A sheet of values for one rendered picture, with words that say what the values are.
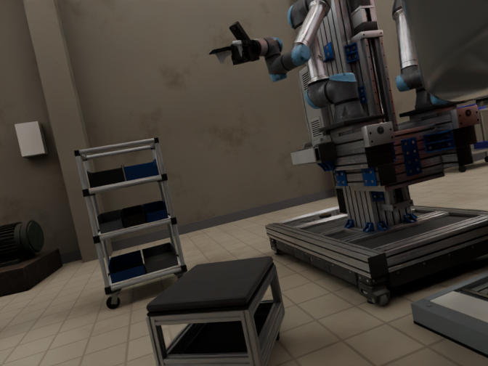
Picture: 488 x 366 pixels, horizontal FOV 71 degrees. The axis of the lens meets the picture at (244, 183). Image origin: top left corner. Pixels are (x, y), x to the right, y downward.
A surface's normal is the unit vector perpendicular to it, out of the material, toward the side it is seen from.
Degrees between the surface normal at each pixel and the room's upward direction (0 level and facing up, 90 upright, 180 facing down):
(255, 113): 90
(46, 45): 90
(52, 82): 90
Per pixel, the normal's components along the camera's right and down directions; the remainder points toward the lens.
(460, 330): -0.93, 0.21
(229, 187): 0.28, -0.01
